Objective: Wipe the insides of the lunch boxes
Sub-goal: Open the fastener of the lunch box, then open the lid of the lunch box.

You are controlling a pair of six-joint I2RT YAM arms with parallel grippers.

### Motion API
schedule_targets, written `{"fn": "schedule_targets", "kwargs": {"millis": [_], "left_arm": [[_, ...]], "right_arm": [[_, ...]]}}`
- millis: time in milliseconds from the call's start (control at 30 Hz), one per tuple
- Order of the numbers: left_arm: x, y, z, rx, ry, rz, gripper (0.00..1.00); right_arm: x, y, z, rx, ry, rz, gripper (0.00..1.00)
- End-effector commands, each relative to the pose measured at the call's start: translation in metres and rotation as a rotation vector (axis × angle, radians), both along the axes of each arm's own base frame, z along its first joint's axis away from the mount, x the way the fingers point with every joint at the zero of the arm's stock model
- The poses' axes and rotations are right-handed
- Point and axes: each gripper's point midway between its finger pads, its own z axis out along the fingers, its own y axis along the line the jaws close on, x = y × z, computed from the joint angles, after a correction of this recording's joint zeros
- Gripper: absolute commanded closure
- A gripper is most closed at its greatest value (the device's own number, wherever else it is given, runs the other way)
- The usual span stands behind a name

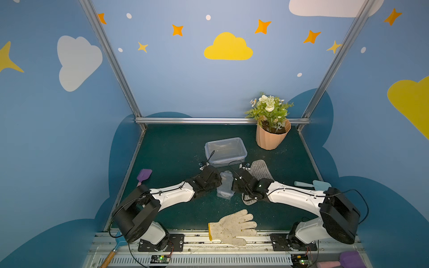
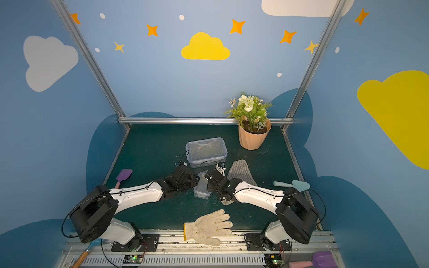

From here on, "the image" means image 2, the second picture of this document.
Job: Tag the aluminium frame right post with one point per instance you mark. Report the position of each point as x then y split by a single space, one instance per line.
324 41

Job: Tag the potted artificial flower plant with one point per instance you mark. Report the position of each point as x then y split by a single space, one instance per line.
252 116

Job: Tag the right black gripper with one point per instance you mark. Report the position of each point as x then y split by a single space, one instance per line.
217 181

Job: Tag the aluminium frame post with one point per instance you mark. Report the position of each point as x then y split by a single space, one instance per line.
324 41
66 17

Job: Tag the aluminium frame rear bar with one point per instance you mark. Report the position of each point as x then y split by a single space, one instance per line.
176 121

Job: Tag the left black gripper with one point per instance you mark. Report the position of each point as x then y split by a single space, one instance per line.
187 177

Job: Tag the right circuit board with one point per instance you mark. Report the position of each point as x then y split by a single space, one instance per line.
273 261

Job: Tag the small clear lunch box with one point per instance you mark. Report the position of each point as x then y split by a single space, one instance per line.
200 190

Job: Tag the white knit work glove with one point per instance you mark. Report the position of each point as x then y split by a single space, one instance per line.
206 229

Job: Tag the purple pink toy shovel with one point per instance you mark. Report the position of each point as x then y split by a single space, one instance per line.
322 259

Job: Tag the aluminium frame left post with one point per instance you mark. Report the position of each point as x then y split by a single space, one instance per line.
66 17

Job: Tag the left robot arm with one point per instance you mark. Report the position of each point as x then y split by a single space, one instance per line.
93 218

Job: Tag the large clear lunch box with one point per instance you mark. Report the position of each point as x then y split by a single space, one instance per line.
206 152

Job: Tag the purple silicone spatula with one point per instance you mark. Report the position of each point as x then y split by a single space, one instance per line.
122 176

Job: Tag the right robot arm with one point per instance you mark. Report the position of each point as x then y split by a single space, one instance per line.
297 217

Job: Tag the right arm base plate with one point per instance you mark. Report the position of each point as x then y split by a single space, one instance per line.
258 242

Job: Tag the left circuit board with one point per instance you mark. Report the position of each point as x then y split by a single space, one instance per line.
133 259

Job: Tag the circuit board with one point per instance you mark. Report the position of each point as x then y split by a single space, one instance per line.
273 261
133 259

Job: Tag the blue rake wooden handle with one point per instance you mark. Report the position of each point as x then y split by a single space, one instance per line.
85 253

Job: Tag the aluminium front rail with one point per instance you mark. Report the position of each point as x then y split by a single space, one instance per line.
174 252

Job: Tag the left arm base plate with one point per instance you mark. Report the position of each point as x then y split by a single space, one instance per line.
149 242

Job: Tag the teal silicone spatula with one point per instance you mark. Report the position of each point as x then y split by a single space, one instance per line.
298 185

